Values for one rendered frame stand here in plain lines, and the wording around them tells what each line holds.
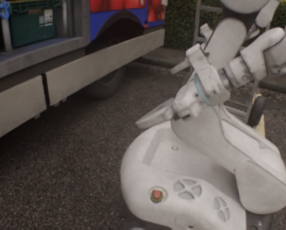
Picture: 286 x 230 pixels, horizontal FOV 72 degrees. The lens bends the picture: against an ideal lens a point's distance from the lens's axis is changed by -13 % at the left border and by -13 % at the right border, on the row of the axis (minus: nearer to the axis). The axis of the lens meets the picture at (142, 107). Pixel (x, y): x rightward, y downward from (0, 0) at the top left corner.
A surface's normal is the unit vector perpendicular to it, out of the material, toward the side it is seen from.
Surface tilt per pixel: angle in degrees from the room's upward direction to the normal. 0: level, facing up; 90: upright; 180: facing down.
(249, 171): 86
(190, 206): 42
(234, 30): 90
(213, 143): 90
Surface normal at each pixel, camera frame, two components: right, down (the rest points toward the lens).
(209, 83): -0.56, -0.03
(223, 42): -0.30, 0.44
